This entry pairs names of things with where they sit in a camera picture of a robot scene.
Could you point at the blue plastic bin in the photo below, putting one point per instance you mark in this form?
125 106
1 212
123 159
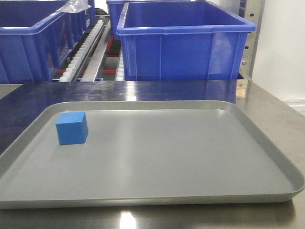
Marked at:
36 38
116 14
181 40

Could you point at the perforated steel shelf post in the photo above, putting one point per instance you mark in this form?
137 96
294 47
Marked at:
257 8

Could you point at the clear plastic bag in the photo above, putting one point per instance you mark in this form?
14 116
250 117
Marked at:
74 6

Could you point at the white roller conveyor rail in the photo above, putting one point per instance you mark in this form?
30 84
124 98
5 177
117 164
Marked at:
77 63

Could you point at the blue plastic bin left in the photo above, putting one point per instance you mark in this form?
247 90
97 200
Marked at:
36 38

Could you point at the blue cube block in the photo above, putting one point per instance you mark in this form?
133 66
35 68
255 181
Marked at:
72 128

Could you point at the blue plastic bin right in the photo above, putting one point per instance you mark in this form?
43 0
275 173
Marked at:
181 40

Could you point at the blue plastic bin rear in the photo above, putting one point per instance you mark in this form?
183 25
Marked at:
116 14

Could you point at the grey plastic tray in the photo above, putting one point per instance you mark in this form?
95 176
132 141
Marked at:
146 153

